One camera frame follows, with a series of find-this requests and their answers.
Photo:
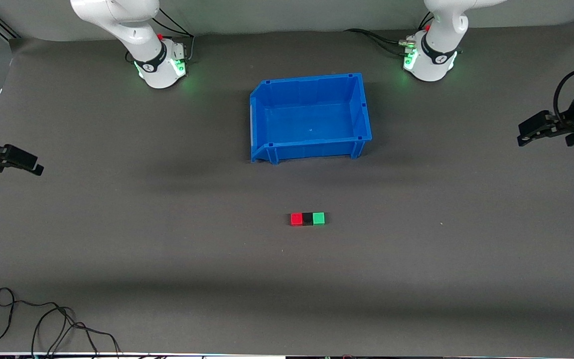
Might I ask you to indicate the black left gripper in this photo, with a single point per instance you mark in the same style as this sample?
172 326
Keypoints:
572 123

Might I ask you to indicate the small green cube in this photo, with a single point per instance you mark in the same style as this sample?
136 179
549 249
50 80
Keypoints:
319 218

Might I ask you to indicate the small red cube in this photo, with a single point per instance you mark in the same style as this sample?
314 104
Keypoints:
296 219

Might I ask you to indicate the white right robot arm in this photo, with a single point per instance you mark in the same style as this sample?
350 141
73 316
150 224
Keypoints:
160 67

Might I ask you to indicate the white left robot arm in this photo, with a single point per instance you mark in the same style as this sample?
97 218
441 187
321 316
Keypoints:
434 65

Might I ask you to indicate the small black cube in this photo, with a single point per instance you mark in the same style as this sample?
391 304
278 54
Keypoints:
307 219

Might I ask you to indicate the blue plastic storage bin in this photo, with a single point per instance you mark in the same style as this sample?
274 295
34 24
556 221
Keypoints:
312 119

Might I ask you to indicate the dark grey table mat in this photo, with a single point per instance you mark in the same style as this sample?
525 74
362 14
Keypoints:
287 299

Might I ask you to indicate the aluminium frame rail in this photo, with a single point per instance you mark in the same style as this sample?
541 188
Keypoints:
3 27

